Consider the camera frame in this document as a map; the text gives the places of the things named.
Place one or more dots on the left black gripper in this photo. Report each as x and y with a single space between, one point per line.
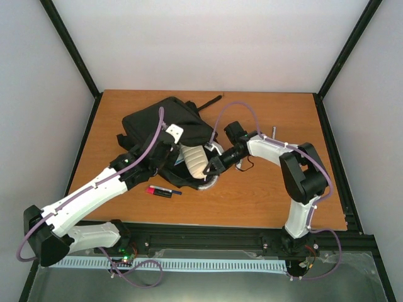
174 158

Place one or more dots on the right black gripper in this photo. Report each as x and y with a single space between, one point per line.
218 164

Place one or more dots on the beige fabric pencil case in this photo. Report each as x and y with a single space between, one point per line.
196 160

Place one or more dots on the black student bag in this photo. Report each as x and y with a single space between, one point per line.
141 131

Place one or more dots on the dog picture book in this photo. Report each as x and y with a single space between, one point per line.
179 160

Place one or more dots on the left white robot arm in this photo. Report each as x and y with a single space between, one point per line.
52 232

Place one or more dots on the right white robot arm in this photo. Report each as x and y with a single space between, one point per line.
304 176

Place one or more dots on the pink cap black highlighter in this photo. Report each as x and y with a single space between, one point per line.
159 192

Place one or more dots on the blue cap pen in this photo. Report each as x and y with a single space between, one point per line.
166 189

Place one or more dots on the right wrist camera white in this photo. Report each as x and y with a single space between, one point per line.
214 147

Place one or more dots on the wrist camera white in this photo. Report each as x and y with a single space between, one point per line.
175 131
214 147

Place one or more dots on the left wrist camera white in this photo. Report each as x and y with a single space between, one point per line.
175 131

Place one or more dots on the black aluminium rail base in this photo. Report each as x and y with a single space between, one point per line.
148 239

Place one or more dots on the light blue cable duct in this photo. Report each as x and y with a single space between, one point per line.
175 265

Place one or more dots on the left black frame post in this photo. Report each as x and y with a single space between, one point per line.
62 31

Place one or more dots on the black frame post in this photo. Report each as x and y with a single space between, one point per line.
62 31
354 37

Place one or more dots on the right black frame post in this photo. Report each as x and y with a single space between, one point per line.
354 37

